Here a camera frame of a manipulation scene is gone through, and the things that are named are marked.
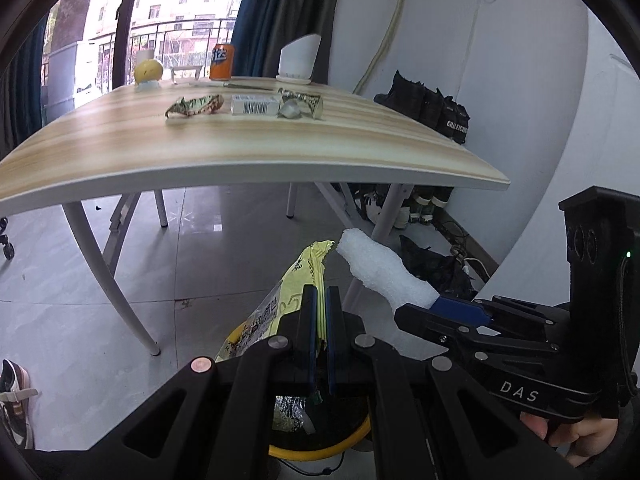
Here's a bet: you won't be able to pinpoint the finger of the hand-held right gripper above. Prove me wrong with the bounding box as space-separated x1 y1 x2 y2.
430 295 572 334
394 304 563 363

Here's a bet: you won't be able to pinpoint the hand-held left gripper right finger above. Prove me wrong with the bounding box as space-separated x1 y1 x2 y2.
325 286 587 480

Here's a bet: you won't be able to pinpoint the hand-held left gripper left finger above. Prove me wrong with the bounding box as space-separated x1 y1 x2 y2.
85 285 321 480

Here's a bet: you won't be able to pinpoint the yellow snack wrapper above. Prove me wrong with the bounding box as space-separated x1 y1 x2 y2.
215 240 337 433

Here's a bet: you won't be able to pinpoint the white foam sleeve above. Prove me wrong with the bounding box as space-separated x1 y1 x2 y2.
336 228 439 311

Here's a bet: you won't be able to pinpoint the black bin with yellow rim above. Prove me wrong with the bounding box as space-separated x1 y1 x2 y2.
267 395 374 461

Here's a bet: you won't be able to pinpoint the person's right hand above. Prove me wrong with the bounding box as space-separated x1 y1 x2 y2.
519 402 621 468

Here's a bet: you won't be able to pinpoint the dark cloth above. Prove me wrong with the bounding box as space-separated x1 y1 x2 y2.
399 235 477 302

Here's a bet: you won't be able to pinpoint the row of pale shoes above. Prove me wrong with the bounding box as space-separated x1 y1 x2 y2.
406 187 454 225

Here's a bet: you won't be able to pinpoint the wood grain table white legs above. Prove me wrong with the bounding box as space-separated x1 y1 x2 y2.
0 76 511 357

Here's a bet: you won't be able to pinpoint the row of black weight bags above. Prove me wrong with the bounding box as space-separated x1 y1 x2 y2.
373 70 472 144

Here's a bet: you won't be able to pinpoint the silver crumpled wrapper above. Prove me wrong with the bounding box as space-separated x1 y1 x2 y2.
278 87 325 121

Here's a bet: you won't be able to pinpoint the white cardboard box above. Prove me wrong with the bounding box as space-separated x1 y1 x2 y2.
230 93 281 115

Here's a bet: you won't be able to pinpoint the green yellow crumpled wrapper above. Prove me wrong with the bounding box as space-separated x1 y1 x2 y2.
164 93 226 120

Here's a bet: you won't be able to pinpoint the white slanted container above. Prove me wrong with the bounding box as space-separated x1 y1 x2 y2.
276 33 322 85

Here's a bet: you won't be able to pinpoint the orange soda can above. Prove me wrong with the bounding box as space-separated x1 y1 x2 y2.
209 43 236 81

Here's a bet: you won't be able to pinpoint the yellow pomelo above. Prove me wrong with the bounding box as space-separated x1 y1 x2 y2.
134 58 165 86

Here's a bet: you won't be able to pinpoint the grey tan sneaker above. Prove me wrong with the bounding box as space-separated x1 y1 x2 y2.
0 358 39 451

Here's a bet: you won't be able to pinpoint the balcony railing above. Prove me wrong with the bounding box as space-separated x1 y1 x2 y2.
75 16 237 92

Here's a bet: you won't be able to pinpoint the blue and grey curtain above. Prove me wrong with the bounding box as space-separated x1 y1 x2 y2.
231 0 347 84
0 22 52 128

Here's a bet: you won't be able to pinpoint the black gaming chair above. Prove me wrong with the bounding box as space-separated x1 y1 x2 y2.
0 216 16 261

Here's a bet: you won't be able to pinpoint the white balcony cabinet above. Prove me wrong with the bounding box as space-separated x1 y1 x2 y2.
44 40 99 122

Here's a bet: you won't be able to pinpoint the white handled knife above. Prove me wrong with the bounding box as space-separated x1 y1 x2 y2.
172 80 274 92

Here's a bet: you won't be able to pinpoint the pale yellow wall cable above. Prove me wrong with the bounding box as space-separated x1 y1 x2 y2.
351 0 414 94

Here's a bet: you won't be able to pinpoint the dark window frame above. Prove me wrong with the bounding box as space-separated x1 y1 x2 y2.
112 0 147 94

